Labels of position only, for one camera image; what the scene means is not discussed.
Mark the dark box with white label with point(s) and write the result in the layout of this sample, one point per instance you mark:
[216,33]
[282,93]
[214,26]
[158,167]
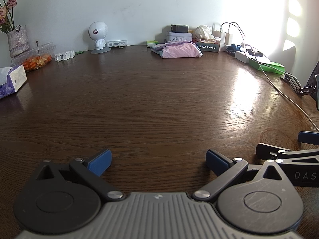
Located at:
[208,47]

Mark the purple tissue pack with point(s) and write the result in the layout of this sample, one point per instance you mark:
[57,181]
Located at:
[15,79]

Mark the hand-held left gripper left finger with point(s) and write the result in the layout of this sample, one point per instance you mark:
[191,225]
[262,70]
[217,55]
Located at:
[99,163]

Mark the black charger block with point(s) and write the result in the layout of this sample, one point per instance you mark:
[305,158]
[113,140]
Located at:
[179,28]

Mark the clear box of orange snacks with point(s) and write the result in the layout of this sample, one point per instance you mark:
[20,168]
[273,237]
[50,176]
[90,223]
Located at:
[37,61]

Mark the flat pink packet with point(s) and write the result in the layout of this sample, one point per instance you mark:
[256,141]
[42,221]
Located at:
[211,40]

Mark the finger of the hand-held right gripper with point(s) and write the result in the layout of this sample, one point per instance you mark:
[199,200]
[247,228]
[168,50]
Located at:
[309,137]
[268,150]

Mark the pink and blue garment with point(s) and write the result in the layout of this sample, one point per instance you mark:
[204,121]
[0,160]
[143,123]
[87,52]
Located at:
[179,51]

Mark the white clip holder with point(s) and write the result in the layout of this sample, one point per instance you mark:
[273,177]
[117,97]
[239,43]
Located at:
[63,56]

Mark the green flat box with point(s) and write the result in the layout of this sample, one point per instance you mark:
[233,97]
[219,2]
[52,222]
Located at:
[268,66]

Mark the small green white box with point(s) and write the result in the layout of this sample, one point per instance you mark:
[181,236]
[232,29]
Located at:
[152,43]

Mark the black adapter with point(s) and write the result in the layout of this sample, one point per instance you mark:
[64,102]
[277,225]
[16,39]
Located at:
[255,52]

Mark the crumpled white tissue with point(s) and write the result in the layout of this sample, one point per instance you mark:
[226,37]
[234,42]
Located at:
[203,31]

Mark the white flat device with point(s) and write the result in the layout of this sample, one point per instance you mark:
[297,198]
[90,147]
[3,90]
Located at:
[117,43]

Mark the white power strip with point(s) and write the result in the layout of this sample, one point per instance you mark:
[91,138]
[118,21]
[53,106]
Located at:
[241,56]

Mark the white robot figure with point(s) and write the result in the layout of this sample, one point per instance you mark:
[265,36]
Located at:
[98,31]

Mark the mottled white vase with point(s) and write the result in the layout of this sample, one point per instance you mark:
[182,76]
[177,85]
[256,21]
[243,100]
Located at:
[17,42]

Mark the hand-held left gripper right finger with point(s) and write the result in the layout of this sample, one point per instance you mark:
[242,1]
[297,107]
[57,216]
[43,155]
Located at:
[216,163]

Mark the grey tin box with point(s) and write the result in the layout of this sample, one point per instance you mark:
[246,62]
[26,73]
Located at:
[178,37]

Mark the white wall charger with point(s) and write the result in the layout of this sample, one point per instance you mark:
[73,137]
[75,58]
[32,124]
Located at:
[228,38]
[218,33]

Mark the black folding stand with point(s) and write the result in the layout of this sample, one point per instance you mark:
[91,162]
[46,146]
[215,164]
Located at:
[296,84]

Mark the phone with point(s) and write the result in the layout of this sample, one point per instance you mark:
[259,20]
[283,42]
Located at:
[318,92]

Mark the blue cloth item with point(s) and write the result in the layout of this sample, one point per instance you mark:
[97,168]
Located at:
[233,48]

